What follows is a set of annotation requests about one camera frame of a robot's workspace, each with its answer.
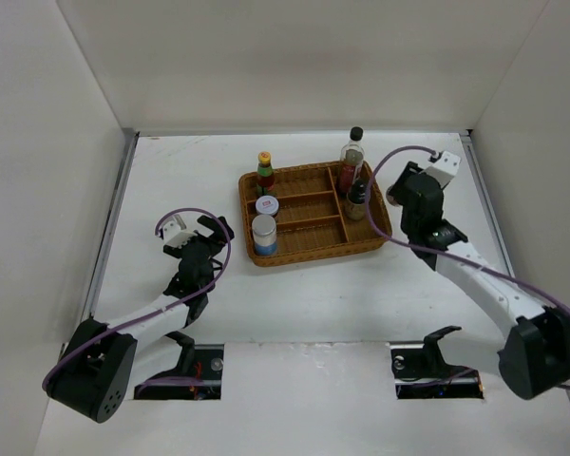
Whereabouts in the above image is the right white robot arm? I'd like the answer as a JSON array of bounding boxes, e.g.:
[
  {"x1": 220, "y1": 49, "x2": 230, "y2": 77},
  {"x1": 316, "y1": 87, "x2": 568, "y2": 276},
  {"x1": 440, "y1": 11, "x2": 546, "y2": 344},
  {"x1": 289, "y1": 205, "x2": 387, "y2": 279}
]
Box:
[{"x1": 387, "y1": 156, "x2": 570, "y2": 400}]

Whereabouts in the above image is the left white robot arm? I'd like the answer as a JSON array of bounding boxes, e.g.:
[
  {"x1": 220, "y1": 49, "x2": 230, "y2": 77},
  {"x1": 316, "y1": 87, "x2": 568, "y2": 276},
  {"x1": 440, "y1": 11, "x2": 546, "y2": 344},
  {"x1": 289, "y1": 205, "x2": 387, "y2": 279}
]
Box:
[{"x1": 42, "y1": 211, "x2": 235, "y2": 423}]

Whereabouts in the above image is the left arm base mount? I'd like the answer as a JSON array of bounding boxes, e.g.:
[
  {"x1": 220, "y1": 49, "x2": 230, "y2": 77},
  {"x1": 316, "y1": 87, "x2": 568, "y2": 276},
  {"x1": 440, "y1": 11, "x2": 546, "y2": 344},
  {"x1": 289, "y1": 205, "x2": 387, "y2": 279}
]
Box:
[{"x1": 127, "y1": 332, "x2": 225, "y2": 401}]

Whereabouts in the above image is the red sauce bottle green label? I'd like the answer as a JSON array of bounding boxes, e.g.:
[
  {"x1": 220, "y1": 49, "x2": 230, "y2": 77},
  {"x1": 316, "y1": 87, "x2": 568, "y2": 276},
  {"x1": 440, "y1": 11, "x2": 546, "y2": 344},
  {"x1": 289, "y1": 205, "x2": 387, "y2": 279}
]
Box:
[{"x1": 256, "y1": 151, "x2": 275, "y2": 197}]

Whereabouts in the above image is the small brown black-capped bottle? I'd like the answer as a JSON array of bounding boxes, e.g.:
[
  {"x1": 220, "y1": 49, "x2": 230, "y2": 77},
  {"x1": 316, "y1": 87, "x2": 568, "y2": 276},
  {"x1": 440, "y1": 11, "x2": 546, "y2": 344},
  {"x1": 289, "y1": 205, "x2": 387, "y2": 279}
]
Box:
[{"x1": 344, "y1": 179, "x2": 367, "y2": 221}]

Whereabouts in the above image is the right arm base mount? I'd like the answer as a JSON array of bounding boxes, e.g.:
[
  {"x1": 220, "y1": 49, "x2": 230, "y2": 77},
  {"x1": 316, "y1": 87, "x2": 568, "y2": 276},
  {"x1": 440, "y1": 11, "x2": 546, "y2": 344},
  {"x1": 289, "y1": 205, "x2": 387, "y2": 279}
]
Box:
[{"x1": 390, "y1": 326, "x2": 484, "y2": 400}]

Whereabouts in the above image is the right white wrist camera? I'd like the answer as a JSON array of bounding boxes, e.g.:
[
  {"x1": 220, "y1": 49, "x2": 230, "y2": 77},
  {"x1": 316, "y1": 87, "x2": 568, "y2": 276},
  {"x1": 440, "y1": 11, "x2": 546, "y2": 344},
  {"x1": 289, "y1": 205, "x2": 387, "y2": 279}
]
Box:
[{"x1": 425, "y1": 151, "x2": 461, "y2": 189}]

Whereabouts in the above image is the tall dark soy sauce bottle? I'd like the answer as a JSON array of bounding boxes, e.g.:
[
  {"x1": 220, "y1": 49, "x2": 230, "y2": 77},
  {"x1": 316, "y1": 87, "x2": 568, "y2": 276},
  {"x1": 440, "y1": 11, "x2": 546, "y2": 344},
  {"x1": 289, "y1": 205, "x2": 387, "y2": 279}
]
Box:
[{"x1": 336, "y1": 126, "x2": 365, "y2": 196}]

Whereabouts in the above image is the woven wicker divided tray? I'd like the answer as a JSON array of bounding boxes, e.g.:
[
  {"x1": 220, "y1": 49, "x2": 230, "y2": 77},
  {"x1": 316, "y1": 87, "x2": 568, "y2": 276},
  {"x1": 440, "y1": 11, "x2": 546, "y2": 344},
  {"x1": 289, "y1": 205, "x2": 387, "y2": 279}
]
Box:
[{"x1": 238, "y1": 161, "x2": 386, "y2": 267}]

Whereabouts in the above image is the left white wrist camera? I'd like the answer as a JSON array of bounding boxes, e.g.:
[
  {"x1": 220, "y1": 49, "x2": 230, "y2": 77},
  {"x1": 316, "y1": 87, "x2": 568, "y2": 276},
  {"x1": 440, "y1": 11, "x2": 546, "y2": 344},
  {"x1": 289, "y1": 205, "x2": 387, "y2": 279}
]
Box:
[{"x1": 156, "y1": 215, "x2": 195, "y2": 248}]

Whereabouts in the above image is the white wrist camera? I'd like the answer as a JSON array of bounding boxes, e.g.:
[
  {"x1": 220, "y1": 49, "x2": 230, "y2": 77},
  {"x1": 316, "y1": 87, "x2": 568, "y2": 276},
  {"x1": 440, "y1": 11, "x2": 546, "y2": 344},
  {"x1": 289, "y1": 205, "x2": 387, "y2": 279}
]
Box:
[
  {"x1": 425, "y1": 151, "x2": 461, "y2": 189},
  {"x1": 156, "y1": 215, "x2": 195, "y2": 248}
]

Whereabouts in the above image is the silver-capped blue label shaker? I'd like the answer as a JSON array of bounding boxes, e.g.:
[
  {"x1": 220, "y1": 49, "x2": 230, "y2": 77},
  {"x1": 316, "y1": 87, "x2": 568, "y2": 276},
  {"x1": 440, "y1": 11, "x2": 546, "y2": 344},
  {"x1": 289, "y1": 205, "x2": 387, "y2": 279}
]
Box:
[{"x1": 252, "y1": 215, "x2": 277, "y2": 256}]

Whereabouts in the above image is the small jar white lid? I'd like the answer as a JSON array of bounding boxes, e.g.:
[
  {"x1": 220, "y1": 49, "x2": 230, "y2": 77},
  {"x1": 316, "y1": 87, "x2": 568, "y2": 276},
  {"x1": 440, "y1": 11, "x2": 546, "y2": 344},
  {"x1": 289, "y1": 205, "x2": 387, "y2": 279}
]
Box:
[{"x1": 255, "y1": 195, "x2": 280, "y2": 219}]

